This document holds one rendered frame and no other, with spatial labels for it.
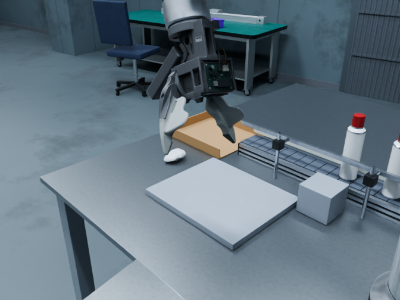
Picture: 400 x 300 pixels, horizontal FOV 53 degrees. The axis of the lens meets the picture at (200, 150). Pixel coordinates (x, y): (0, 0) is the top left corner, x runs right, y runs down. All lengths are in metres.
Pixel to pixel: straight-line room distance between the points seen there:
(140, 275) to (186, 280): 0.11
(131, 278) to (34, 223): 1.77
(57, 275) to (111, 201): 1.10
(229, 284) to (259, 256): 0.12
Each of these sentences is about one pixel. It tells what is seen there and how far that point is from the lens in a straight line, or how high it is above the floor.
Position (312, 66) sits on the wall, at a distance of 5.14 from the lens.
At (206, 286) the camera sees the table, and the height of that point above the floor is 0.83.
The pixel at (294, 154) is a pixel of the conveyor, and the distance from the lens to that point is 1.39.
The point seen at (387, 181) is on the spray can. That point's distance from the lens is 1.22.
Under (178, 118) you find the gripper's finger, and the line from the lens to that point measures 0.60.
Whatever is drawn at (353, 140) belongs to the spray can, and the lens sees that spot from 1.22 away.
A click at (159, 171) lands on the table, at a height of 0.83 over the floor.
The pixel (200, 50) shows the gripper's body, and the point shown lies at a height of 1.37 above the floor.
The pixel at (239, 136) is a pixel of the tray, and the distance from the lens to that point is 1.60.
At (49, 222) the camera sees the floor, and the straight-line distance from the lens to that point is 2.66.
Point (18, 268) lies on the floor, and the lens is 2.39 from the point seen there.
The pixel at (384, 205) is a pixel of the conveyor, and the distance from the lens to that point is 1.22.
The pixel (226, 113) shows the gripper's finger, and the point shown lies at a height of 1.25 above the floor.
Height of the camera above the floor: 1.50
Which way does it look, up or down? 27 degrees down
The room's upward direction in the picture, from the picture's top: straight up
